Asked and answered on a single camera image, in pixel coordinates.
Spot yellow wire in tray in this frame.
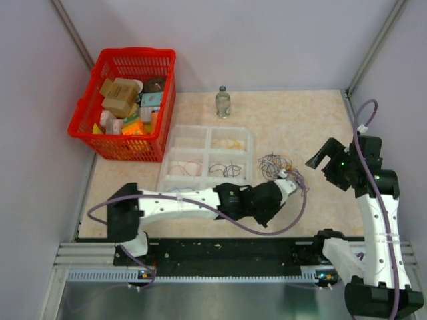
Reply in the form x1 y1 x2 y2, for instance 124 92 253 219
215 138 246 151

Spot teal box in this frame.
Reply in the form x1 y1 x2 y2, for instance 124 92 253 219
140 92 163 107

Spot red plastic basket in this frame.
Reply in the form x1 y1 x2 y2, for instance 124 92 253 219
68 47 176 162

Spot clear glass bottle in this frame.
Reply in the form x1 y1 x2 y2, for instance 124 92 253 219
215 85 231 119

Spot dark purple wire in tray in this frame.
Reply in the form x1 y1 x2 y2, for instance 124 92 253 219
208 161 243 178

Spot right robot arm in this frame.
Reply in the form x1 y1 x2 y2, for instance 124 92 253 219
306 135 424 319

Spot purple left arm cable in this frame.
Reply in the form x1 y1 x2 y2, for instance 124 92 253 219
87 173 308 287

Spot tangled wire pile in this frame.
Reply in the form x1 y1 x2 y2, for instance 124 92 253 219
257 152 310 201

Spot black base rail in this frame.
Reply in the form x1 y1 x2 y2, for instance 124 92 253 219
113 237 334 277

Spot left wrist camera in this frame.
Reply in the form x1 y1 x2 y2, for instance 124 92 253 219
274 170 298 203

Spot pink wire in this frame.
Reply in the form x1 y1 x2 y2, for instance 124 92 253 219
168 159 203 176

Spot orange carton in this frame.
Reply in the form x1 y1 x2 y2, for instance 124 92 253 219
121 119 147 135

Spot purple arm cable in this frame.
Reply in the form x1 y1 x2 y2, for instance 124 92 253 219
87 173 308 287
353 99 401 317

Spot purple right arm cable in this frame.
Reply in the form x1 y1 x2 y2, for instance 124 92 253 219
353 99 401 317

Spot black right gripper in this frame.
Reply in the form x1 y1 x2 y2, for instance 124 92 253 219
306 137 358 190

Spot brown cardboard box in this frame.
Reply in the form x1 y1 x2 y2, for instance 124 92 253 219
99 78 140 103

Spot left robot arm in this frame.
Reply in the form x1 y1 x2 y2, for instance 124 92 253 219
107 179 296 265

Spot white compartment organizer tray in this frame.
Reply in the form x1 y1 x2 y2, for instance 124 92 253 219
157 125 254 192

